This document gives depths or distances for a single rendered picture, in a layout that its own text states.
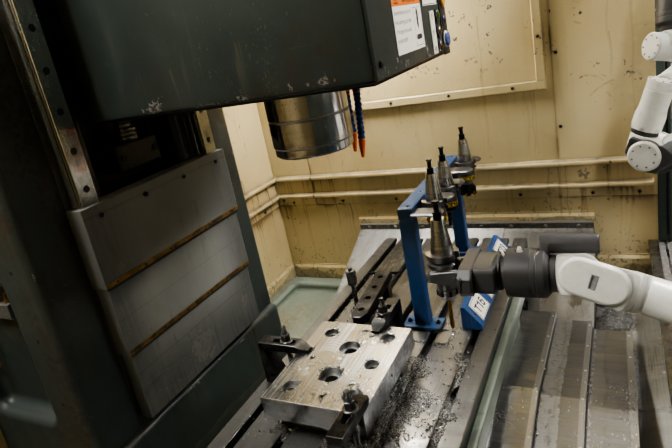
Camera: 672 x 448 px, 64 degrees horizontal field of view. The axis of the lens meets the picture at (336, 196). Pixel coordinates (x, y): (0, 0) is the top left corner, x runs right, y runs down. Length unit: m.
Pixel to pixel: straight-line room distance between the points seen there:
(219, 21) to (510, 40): 1.18
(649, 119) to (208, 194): 1.13
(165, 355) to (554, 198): 1.38
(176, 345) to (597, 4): 1.55
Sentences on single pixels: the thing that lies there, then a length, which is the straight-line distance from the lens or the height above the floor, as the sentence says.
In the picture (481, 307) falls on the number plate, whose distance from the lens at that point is 1.45.
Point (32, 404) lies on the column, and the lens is 1.54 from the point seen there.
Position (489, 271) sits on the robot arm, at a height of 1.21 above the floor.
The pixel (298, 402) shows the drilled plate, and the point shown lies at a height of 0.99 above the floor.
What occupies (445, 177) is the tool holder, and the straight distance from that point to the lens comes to 1.42.
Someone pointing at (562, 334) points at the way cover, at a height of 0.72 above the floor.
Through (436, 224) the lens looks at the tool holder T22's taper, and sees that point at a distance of 1.02.
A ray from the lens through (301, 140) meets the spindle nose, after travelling 1.00.
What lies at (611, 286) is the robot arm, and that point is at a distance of 0.97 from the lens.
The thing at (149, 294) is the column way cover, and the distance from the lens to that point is 1.33.
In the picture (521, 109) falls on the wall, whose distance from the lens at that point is 1.98.
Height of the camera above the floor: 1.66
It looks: 17 degrees down
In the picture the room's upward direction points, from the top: 11 degrees counter-clockwise
